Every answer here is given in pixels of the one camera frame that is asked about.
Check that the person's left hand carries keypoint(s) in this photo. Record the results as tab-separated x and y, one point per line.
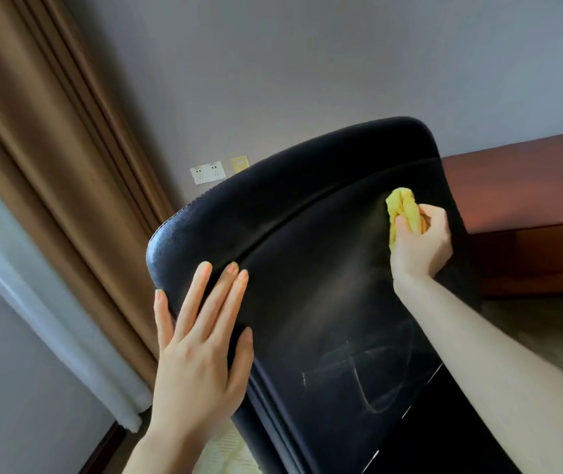
192	380

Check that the person's right hand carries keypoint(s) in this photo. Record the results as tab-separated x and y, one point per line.
422	254

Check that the yellow cleaning cloth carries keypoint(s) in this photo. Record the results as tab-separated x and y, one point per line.
402	204

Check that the black leather chair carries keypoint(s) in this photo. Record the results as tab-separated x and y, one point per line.
311	266

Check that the person's right forearm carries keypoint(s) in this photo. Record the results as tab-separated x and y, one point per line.
499	370

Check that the dark wooden baseboard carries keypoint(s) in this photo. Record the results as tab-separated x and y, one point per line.
106	449

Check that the red-brown wooden table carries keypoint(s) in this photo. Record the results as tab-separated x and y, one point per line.
518	182

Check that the large white socket plate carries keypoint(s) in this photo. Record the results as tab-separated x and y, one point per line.
207	173

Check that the brown curtain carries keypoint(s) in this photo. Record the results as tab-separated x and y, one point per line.
39	143

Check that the yellow switch plate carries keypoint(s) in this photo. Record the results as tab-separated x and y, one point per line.
240	164

